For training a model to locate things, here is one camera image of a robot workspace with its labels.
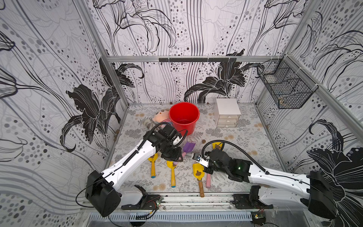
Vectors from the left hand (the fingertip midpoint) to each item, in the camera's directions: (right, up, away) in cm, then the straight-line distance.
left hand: (181, 163), depth 72 cm
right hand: (+10, +2, +4) cm, 11 cm away
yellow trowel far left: (-18, -3, +16) cm, 24 cm away
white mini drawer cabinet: (+31, +27, +23) cm, 47 cm away
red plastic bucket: (+1, +25, +18) cm, 30 cm away
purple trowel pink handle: (+4, +6, +9) cm, 12 cm away
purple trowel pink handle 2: (+15, -12, +6) cm, 20 cm away
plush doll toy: (-16, +23, +26) cm, 39 cm away
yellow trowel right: (+17, +12, -12) cm, 24 cm away
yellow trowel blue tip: (-7, -5, +13) cm, 16 cm away
